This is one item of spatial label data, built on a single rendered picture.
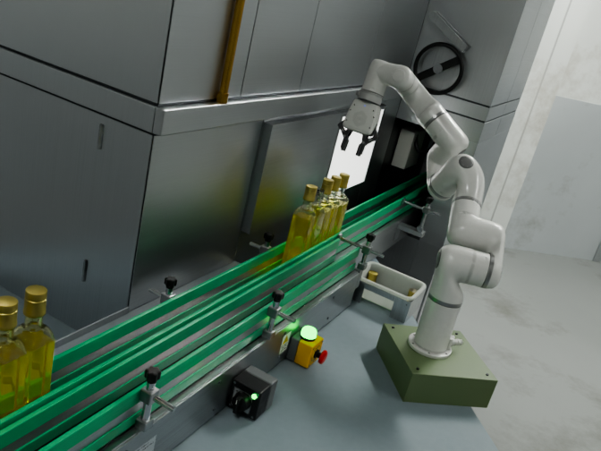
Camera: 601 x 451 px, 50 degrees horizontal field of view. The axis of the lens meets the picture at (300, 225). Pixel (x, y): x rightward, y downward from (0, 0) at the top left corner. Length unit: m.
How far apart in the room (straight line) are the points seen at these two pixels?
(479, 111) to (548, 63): 2.27
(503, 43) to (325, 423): 1.73
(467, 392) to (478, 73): 1.41
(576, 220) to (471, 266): 4.20
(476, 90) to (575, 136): 2.89
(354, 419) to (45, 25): 1.20
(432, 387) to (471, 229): 0.44
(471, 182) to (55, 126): 1.12
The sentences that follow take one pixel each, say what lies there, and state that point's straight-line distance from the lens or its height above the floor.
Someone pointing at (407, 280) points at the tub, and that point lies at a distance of 2.30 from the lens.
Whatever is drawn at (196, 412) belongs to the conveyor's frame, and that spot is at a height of 0.81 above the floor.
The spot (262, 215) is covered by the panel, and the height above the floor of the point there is 1.03.
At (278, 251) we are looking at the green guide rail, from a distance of 1.94.
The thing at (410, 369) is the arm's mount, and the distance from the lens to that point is 1.77.
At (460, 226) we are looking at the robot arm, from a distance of 1.82.
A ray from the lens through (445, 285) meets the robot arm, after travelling 1.78.
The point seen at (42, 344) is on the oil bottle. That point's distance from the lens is 1.17.
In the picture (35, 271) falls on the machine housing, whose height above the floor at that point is 0.85.
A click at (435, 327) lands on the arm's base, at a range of 1.83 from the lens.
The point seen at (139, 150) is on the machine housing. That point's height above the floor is 1.28.
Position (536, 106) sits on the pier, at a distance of 5.06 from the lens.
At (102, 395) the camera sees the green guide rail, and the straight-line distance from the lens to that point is 1.32.
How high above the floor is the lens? 1.73
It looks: 21 degrees down
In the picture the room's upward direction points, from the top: 14 degrees clockwise
